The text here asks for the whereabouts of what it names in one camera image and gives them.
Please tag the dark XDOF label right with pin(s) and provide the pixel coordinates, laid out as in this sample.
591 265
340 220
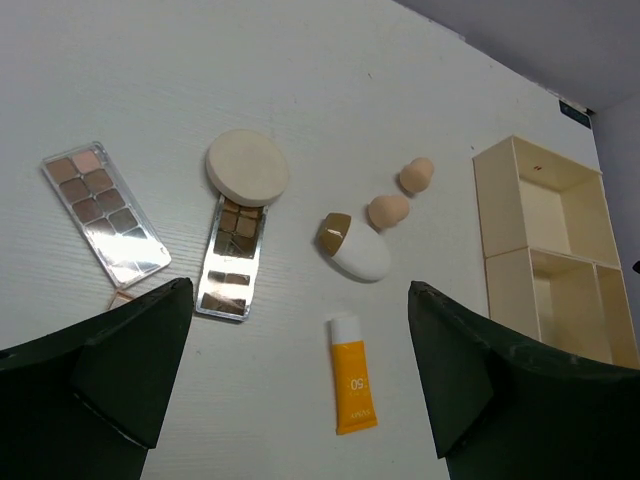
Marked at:
575 114

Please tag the beige makeup sponge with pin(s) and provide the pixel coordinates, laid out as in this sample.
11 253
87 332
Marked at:
386 211
416 176

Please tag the round white powder puff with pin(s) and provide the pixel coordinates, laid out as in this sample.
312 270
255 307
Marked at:
247 167

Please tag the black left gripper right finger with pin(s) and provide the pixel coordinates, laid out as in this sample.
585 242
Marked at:
504 406

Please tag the cream plastic organizer box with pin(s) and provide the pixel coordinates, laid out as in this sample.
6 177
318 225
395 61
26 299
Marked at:
552 267

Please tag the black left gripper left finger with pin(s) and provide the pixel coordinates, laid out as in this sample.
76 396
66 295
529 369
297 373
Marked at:
89 401

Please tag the silver mirrored eyeshadow palette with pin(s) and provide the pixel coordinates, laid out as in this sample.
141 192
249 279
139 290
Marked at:
231 262

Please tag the brown ten-pan eyeshadow palette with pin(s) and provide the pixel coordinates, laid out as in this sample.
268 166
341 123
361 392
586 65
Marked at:
106 213

